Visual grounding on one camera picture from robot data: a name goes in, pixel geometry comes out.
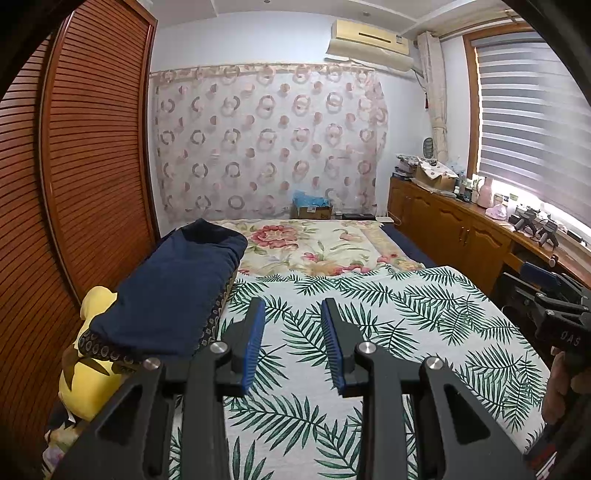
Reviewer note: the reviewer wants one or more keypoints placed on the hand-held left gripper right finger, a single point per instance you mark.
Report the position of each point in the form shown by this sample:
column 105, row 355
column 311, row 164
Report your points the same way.
column 333, row 350

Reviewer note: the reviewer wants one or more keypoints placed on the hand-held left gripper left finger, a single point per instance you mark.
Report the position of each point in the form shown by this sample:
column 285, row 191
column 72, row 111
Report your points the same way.
column 254, row 346

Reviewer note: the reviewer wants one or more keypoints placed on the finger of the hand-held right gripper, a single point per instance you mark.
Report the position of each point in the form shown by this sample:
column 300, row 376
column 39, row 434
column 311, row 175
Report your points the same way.
column 521, row 288
column 542, row 277

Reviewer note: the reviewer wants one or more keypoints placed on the navy printed t-shirt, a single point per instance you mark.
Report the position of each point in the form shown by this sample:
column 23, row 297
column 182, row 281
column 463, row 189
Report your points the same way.
column 175, row 286

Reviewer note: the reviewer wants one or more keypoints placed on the person's right hand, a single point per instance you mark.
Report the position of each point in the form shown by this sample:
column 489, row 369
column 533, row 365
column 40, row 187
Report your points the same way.
column 556, row 392

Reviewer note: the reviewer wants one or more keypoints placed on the dark circle patterned pillow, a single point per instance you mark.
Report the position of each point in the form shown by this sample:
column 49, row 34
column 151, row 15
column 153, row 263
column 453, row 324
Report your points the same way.
column 217, row 314

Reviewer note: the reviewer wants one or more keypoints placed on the pink cap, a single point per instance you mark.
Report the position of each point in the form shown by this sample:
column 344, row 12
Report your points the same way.
column 496, row 213

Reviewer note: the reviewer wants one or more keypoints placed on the wooden sideboard cabinet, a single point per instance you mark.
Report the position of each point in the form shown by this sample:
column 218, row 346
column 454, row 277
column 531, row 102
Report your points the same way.
column 443, row 230

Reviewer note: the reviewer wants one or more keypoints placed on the pink bottle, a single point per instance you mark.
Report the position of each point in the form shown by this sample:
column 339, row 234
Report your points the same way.
column 485, row 194

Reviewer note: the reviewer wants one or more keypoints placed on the floral blanket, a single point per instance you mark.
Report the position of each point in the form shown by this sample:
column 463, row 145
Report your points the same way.
column 314, row 249

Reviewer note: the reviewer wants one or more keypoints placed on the group of small bottles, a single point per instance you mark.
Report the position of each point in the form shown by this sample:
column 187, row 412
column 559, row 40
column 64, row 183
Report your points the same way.
column 467, row 187

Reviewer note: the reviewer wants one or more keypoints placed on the navy bed sheet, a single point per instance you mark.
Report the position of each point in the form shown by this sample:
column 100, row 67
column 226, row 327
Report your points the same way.
column 411, row 247

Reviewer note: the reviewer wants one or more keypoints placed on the flat black box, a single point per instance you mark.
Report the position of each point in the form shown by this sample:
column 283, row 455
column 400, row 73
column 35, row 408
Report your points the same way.
column 358, row 215

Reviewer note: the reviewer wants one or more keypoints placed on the small brown cardboard box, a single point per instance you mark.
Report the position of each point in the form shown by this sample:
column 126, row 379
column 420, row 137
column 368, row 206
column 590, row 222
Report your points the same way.
column 314, row 213

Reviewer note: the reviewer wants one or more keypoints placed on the open cardboard box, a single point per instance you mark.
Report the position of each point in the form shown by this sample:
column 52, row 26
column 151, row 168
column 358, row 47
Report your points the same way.
column 434, row 177

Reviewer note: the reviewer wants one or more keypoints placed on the white power strip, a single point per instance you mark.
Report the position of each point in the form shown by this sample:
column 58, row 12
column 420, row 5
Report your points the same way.
column 383, row 217

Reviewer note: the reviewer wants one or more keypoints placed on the striped window blind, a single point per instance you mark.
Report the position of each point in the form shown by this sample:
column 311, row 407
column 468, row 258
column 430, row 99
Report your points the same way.
column 535, row 120

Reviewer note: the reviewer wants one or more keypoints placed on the small dark fan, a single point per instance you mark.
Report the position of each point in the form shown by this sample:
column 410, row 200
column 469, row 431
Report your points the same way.
column 429, row 147

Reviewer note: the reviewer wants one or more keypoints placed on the stack of small boxes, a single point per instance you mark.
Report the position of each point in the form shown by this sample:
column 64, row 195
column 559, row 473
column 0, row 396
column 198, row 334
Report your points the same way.
column 404, row 167

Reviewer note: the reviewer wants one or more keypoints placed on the yellow plush toy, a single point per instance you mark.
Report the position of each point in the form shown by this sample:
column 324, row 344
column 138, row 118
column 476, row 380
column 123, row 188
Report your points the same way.
column 87, row 392

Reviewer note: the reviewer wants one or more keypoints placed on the circle patterned sheer curtain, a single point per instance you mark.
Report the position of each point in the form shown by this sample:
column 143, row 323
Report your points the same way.
column 268, row 143

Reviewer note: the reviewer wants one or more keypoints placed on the beige tied window curtain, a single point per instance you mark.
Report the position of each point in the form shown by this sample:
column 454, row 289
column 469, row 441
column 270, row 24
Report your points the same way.
column 436, row 92

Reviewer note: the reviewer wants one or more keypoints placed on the floral bed sheet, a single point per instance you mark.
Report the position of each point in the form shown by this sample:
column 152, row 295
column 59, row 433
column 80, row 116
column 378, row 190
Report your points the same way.
column 62, row 445

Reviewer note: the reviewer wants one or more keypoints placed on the wooden window frame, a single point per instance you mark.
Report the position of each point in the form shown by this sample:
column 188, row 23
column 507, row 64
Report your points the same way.
column 471, row 115

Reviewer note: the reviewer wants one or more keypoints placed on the beige wall air conditioner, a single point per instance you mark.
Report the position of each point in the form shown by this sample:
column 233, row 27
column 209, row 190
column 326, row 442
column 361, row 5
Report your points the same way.
column 369, row 46

